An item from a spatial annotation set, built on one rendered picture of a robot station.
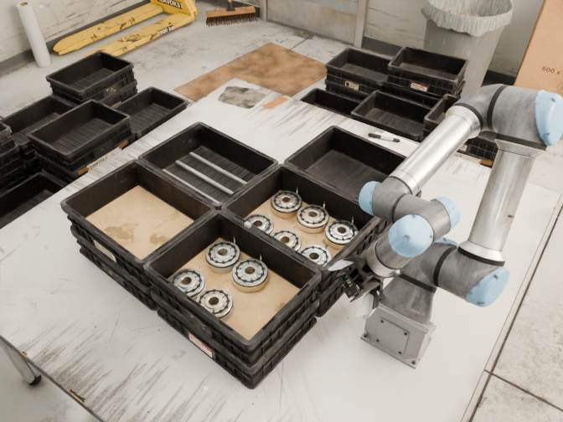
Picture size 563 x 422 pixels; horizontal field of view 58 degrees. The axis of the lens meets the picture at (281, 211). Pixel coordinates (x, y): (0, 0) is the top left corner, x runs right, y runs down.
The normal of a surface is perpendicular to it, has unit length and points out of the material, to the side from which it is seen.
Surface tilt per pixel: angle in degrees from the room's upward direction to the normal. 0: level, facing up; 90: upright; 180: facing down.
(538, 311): 0
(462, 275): 61
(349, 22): 90
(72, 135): 0
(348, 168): 0
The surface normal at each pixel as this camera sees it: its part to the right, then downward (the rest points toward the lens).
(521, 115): -0.72, -0.02
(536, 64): -0.55, 0.37
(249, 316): 0.00, -0.73
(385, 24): -0.57, 0.56
